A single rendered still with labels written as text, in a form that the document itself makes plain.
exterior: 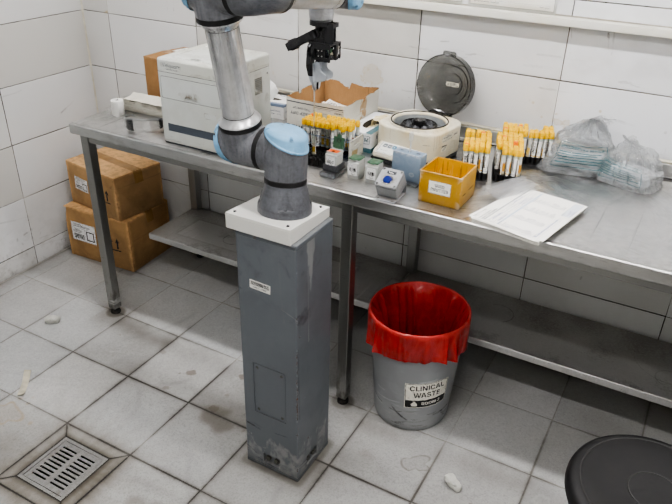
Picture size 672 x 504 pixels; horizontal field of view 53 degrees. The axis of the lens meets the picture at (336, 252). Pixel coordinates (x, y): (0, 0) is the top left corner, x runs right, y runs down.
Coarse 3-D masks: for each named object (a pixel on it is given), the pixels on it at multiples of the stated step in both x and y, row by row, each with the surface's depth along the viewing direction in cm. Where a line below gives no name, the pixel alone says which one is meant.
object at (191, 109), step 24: (192, 48) 240; (168, 72) 229; (192, 72) 223; (264, 72) 238; (168, 96) 233; (192, 96) 228; (216, 96) 223; (264, 96) 242; (168, 120) 238; (192, 120) 232; (216, 120) 227; (264, 120) 246; (192, 144) 237
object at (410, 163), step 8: (400, 152) 212; (408, 152) 211; (416, 152) 212; (392, 160) 214; (400, 160) 213; (408, 160) 211; (416, 160) 209; (424, 160) 211; (392, 168) 216; (400, 168) 214; (408, 168) 212; (416, 168) 211; (408, 176) 213; (416, 176) 212; (408, 184) 213; (416, 184) 212
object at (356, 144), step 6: (306, 132) 235; (330, 132) 235; (330, 138) 230; (354, 138) 230; (360, 138) 233; (318, 144) 234; (324, 144) 233; (354, 144) 231; (360, 144) 234; (348, 150) 228; (354, 150) 231; (360, 150) 236; (348, 156) 229
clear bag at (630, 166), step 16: (624, 144) 217; (608, 160) 218; (624, 160) 214; (640, 160) 211; (656, 160) 213; (608, 176) 217; (624, 176) 214; (640, 176) 211; (656, 176) 211; (640, 192) 212
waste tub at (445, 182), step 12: (432, 168) 208; (444, 168) 210; (456, 168) 208; (468, 168) 205; (420, 180) 201; (432, 180) 199; (444, 180) 197; (456, 180) 195; (468, 180) 200; (420, 192) 203; (432, 192) 201; (444, 192) 199; (456, 192) 197; (468, 192) 203; (444, 204) 200; (456, 204) 198
